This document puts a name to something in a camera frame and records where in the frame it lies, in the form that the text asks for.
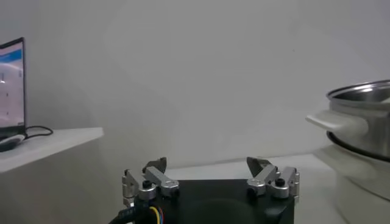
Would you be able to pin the white electric cooker base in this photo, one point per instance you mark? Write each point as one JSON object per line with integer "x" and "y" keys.
{"x": 365, "y": 188}

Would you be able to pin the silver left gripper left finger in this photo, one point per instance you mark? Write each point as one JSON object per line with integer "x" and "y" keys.
{"x": 152, "y": 178}

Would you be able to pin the stainless steel steamer basket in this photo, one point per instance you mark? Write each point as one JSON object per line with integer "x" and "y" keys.
{"x": 374, "y": 128}

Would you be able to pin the white side table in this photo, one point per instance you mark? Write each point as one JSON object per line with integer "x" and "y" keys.
{"x": 55, "y": 146}

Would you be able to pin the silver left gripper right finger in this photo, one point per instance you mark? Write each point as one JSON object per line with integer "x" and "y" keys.
{"x": 268, "y": 175}

